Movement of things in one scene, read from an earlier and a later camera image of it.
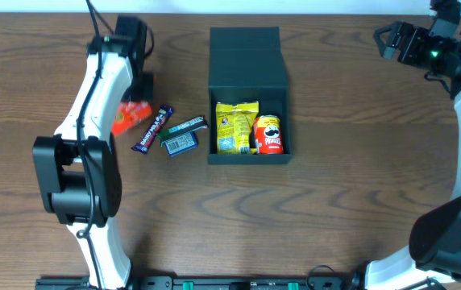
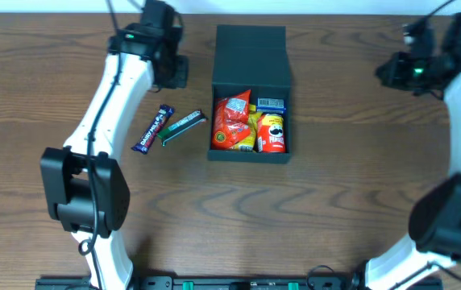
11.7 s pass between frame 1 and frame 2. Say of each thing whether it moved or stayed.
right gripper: moved
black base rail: stayed
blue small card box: moved
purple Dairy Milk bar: stayed
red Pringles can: stayed
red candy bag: moved
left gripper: moved
